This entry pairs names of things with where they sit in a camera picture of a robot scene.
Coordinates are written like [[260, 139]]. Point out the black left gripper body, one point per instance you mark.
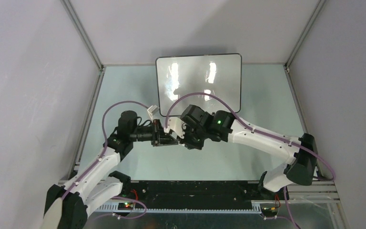
[[156, 135]]

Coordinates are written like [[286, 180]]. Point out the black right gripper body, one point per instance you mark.
[[194, 137]]

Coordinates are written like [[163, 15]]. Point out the white whiteboard black frame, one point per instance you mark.
[[213, 82]]

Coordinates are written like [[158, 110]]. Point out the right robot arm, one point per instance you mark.
[[195, 125]]

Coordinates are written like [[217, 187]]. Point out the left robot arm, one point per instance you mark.
[[70, 205]]

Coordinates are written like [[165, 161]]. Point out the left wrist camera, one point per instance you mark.
[[151, 111]]

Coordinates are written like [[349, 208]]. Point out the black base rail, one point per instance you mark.
[[198, 194]]

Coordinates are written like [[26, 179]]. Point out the grey cable duct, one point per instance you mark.
[[114, 207]]

